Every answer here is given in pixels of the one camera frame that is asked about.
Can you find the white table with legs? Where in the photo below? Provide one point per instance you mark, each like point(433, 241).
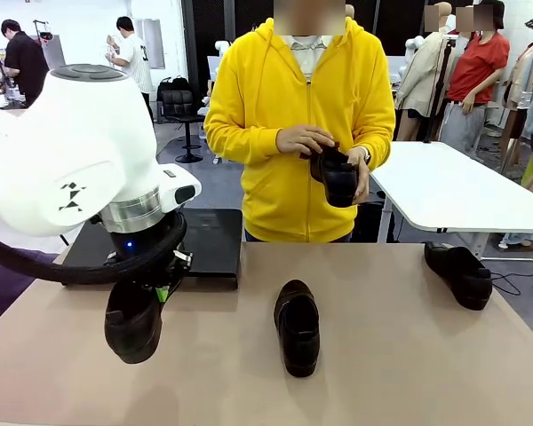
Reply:
point(448, 186)

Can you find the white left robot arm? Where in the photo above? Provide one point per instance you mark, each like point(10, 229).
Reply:
point(62, 146)

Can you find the black backpack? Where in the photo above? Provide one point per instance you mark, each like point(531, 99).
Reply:
point(173, 83)

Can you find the black leather loafer shoe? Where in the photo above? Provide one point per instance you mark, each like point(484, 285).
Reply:
point(337, 182)
point(131, 330)
point(462, 275)
point(297, 337)

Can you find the mannequin in beige jacket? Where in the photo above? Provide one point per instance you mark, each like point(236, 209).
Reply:
point(422, 75)

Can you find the black bar stool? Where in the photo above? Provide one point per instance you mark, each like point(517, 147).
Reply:
point(184, 115)

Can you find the person's right forearm yellow sleeve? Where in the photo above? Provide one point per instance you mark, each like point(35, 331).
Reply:
point(240, 137)

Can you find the person's left hand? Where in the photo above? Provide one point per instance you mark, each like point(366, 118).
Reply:
point(363, 177)

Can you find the bare beige mannequin head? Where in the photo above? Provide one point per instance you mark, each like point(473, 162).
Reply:
point(349, 11)

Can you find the person in yellow hoodie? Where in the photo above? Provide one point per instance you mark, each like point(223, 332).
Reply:
point(302, 89)

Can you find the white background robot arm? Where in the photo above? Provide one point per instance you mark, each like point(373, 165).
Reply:
point(411, 46)
point(222, 46)

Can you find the grey wall cabinet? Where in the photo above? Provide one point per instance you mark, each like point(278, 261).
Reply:
point(153, 44)

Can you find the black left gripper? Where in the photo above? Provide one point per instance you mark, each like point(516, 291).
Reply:
point(137, 242)

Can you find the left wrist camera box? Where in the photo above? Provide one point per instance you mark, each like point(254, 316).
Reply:
point(184, 257)

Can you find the person's left forearm yellow sleeve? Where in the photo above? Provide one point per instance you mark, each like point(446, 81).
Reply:
point(382, 146)

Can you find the grey board with red sign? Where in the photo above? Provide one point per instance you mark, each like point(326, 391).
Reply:
point(55, 49)

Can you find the person's right hand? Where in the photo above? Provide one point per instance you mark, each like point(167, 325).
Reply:
point(299, 137)

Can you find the man in black clothes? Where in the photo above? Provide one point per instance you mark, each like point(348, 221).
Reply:
point(22, 66)

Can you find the neon yellow-green object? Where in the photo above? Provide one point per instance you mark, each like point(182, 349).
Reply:
point(530, 171)

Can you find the person in white shirt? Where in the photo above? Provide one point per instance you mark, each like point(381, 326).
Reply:
point(131, 57)

